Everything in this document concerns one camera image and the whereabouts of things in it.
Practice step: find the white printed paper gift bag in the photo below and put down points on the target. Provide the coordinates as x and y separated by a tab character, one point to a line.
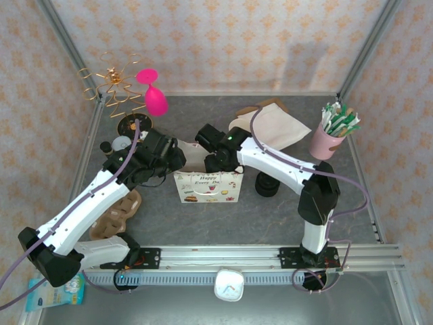
209	189

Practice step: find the brown pulp cup carrier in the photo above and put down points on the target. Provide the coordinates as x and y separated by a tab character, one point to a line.
130	203

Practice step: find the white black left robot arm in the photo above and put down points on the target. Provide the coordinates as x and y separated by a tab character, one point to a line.
84	206

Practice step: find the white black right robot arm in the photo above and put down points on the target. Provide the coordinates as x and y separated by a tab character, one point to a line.
277	162

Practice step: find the small gold tin can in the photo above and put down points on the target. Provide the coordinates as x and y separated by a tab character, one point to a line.
121	143

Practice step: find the black gold round base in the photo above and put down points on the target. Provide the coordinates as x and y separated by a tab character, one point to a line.
126	125

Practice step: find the small dark bottle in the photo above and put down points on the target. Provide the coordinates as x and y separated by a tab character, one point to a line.
106	147

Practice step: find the stack of black cup lids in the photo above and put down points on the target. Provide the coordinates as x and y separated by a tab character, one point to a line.
267	184

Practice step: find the pink wine glass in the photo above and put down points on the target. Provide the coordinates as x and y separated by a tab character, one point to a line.
156	101

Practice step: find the white paper napkins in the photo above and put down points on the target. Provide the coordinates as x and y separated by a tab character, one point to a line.
287	128

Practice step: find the brown cardboard napkin tray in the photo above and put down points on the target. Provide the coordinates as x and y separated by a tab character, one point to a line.
275	102

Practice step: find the pink holder cup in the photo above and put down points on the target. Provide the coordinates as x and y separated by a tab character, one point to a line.
323	144

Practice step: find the white square desk timer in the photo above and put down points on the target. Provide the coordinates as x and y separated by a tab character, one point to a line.
228	284

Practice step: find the blue wet wipes packet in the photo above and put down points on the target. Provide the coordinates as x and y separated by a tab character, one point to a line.
64	294

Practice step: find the aluminium front rail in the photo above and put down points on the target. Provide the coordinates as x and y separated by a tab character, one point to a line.
220	257

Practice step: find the aluminium frame post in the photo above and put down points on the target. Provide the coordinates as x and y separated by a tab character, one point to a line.
365	47
67	44

